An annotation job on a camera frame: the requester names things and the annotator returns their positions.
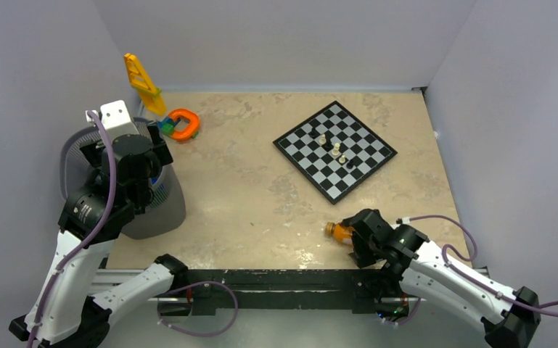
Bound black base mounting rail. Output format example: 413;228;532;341
159;269;410;320

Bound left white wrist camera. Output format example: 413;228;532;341
91;100;139;140

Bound white chess queen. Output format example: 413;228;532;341
332;142;341;157

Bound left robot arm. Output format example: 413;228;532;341
9;122;188;347

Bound orange juice bottle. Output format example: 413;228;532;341
324;222;353;246

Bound black chess piece far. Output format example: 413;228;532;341
308;127;320;139

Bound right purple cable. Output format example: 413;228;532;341
379;215;558;328

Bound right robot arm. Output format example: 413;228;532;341
340;209;541;347

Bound black and white chessboard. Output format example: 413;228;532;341
273;101;398;204

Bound orange ring toy with blocks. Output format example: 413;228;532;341
158;109;200;142

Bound grey mesh waste bin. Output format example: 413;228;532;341
60;127;186;240

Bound yellow toy ladder piece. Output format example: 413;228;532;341
123;53;167;116

